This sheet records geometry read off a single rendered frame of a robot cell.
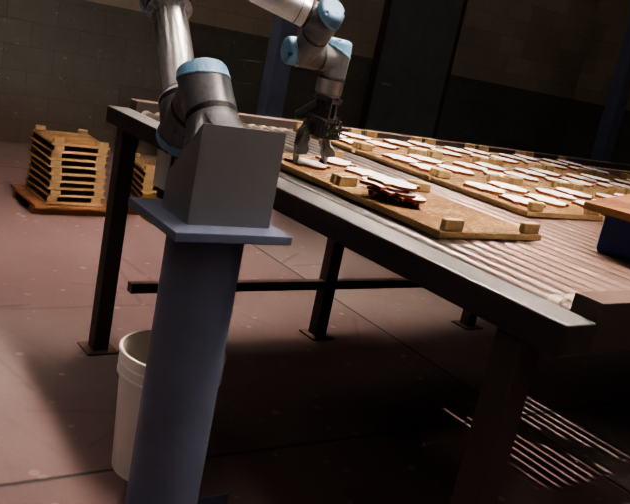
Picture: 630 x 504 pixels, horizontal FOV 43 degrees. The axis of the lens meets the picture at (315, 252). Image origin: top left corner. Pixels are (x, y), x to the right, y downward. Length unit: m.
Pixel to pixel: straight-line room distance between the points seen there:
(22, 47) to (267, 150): 5.54
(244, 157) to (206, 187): 0.10
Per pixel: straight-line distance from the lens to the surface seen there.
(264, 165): 1.68
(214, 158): 1.63
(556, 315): 1.40
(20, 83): 7.14
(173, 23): 2.04
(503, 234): 1.91
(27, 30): 7.11
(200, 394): 1.81
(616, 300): 1.47
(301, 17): 2.08
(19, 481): 2.36
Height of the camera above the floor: 1.27
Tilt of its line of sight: 14 degrees down
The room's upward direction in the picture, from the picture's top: 12 degrees clockwise
